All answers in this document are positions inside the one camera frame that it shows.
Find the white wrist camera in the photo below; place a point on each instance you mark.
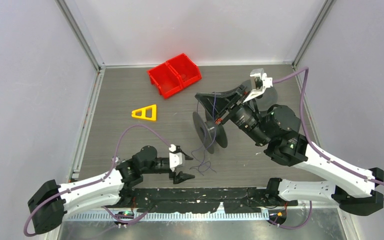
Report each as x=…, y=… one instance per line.
x=255, y=75
x=175, y=157

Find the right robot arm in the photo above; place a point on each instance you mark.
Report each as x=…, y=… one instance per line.
x=277, y=129

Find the yellow triangular plastic piece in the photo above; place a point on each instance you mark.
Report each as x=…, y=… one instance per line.
x=147, y=113

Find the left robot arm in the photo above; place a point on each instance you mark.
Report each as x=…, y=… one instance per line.
x=53, y=203

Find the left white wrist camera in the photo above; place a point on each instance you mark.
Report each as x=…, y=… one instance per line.
x=175, y=157

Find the right red bin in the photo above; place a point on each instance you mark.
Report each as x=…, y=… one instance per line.
x=187, y=70

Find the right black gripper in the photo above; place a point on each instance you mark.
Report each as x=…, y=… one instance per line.
x=213, y=102

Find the grey slotted cable duct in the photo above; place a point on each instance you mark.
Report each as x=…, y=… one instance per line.
x=219, y=215

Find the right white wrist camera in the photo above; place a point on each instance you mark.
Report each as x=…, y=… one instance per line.
x=255, y=75

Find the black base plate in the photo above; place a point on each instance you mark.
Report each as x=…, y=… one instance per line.
x=201, y=200

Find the red bin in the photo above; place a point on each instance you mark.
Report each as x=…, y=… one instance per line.
x=165, y=79
x=187, y=70

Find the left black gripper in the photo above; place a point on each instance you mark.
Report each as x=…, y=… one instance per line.
x=180, y=176

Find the left red bin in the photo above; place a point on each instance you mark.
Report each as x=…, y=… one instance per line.
x=165, y=79

